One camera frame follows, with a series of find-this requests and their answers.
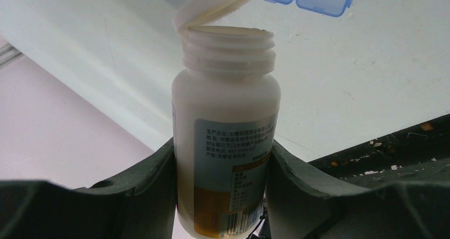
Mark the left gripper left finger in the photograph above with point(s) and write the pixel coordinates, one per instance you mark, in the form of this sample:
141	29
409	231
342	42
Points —
138	202

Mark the left aluminium frame post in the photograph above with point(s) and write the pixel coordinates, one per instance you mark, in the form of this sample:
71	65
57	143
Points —
9	54

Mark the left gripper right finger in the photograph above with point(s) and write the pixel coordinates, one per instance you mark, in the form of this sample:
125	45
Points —
304	202

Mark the white bottle orange label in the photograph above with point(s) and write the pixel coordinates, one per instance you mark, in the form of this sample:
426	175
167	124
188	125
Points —
225	105

